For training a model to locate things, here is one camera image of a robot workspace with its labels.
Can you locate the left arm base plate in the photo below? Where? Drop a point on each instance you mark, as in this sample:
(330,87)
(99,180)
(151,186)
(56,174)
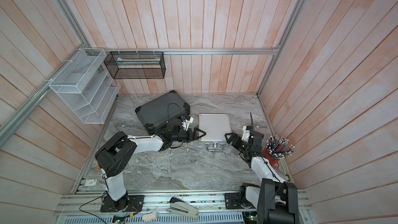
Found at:
(126,203)

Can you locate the pink eraser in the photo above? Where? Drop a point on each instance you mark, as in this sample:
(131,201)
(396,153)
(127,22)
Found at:
(150,216)

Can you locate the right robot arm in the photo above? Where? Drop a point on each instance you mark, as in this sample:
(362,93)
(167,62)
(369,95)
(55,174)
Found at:
(275,200)

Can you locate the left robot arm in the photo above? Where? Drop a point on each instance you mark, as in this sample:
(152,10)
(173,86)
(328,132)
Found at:
(116,153)

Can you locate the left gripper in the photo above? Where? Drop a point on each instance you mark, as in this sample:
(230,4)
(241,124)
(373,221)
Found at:
(196,136)

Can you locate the black mesh basket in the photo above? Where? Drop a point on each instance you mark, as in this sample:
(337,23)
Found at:
(135,64)

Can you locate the silver aluminium poker case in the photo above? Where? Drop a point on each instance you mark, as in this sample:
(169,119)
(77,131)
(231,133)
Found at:
(215,126)

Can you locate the grey stapler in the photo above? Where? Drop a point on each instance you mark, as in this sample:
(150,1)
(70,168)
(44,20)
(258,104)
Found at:
(179,207)

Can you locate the white label card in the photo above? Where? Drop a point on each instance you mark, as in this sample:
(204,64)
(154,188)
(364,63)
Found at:
(90,182)

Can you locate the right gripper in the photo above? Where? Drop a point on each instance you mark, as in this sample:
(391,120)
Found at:
(238,140)

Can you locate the dark grey poker case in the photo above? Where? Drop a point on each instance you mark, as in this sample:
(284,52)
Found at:
(155,114)

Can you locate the white wire mesh shelf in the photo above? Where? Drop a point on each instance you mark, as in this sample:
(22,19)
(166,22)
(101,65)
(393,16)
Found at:
(89,93)

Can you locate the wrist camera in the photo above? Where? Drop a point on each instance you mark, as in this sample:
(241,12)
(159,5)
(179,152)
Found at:
(186,121)
(246,133)

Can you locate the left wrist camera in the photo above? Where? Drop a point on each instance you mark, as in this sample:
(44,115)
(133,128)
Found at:
(186,121)

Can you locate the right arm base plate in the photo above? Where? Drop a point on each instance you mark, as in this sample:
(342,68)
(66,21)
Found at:
(241,200)

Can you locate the bundle of pencils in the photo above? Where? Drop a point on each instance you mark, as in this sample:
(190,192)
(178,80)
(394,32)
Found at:
(278,147)

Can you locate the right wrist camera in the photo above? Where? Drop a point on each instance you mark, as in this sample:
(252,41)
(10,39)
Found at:
(246,133)

